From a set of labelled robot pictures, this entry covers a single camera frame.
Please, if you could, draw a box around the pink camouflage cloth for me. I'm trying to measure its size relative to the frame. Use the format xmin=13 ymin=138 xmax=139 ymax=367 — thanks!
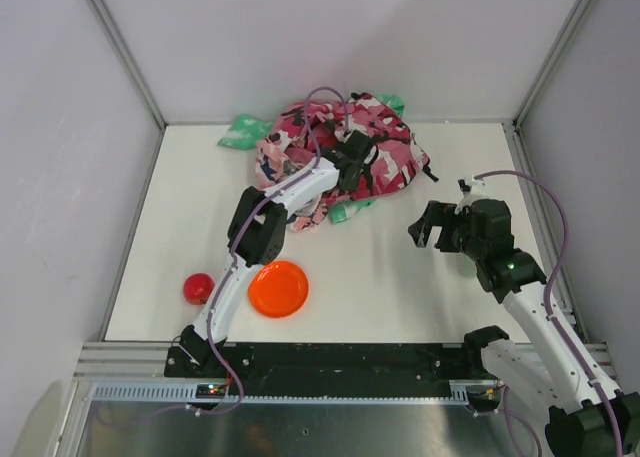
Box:
xmin=264 ymin=92 xmax=430 ymax=206

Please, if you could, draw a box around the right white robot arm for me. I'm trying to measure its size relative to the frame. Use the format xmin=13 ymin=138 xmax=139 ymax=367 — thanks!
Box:
xmin=408 ymin=176 xmax=639 ymax=456

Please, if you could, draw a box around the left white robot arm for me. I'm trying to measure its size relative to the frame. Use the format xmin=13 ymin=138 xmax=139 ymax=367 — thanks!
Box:
xmin=165 ymin=131 xmax=373 ymax=377

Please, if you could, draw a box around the light pink navy cloth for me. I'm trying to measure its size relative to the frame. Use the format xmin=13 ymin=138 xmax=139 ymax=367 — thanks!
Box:
xmin=255 ymin=139 xmax=328 ymax=232

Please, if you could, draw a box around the green tie-dye cloth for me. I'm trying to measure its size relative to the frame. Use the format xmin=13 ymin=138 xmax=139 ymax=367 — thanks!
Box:
xmin=218 ymin=94 xmax=405 ymax=224

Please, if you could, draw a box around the green plastic cup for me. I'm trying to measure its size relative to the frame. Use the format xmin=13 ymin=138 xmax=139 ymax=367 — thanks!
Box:
xmin=459 ymin=256 xmax=477 ymax=279

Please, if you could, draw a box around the orange plastic plate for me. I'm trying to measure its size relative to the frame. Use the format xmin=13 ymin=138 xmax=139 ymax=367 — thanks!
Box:
xmin=248 ymin=261 xmax=310 ymax=318

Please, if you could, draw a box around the red apple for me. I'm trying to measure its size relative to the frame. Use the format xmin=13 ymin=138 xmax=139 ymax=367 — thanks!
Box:
xmin=182 ymin=273 xmax=215 ymax=305

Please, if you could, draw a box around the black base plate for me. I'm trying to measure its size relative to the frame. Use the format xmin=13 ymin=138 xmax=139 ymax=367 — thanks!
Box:
xmin=164 ymin=341 xmax=501 ymax=398

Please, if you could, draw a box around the grey slotted cable duct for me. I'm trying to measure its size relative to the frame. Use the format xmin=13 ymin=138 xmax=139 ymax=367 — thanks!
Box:
xmin=90 ymin=380 xmax=499 ymax=404

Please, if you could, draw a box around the aluminium frame rail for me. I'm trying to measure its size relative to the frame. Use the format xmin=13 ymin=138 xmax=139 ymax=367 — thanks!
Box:
xmin=74 ymin=341 xmax=616 ymax=378

